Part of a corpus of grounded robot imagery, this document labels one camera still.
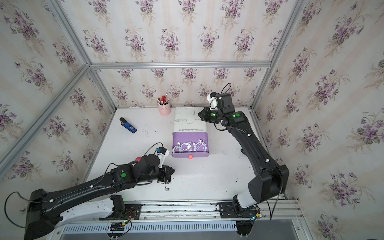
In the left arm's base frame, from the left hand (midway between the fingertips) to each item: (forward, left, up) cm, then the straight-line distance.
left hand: (176, 173), depth 70 cm
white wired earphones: (+15, 0, 0) cm, 15 cm away
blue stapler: (+39, +37, -13) cm, 55 cm away
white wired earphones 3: (+18, -13, 0) cm, 22 cm away
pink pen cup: (+51, +13, -9) cm, 54 cm away
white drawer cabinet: (+28, -5, +7) cm, 30 cm away
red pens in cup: (+58, +14, -5) cm, 60 cm away
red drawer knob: (+8, -7, +1) cm, 11 cm away
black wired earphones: (-3, +6, -15) cm, 17 cm away
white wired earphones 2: (+15, -5, 0) cm, 15 cm away
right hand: (+25, -12, +14) cm, 32 cm away
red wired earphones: (+15, +26, -15) cm, 33 cm away
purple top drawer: (+20, -4, +2) cm, 20 cm away
